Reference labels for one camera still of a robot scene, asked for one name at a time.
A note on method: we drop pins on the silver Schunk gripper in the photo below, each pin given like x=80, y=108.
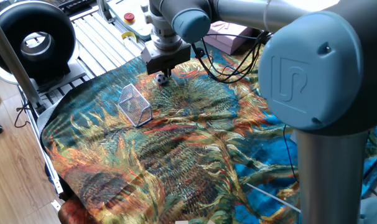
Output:
x=170, y=57

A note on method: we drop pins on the small black white soccer ball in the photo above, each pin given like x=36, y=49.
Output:
x=161, y=80

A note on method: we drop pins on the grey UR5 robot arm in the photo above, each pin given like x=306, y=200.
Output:
x=331, y=171

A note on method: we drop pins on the yellow plastic hook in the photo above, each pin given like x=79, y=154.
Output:
x=127, y=33

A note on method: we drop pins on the white teach pendant red button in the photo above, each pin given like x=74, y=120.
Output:
x=132, y=28

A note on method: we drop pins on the pink gift box with ribbon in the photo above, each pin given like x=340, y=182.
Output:
x=226, y=37

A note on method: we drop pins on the sunflower painting print cloth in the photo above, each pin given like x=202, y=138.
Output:
x=191, y=140

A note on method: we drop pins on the black keyboard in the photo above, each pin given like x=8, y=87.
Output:
x=73, y=4

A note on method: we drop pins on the grey metal bracket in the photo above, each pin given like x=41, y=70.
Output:
x=105, y=12

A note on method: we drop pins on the aluminium frame post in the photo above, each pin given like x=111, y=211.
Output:
x=11, y=59

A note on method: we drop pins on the white frame bracket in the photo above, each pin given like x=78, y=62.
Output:
x=56, y=205

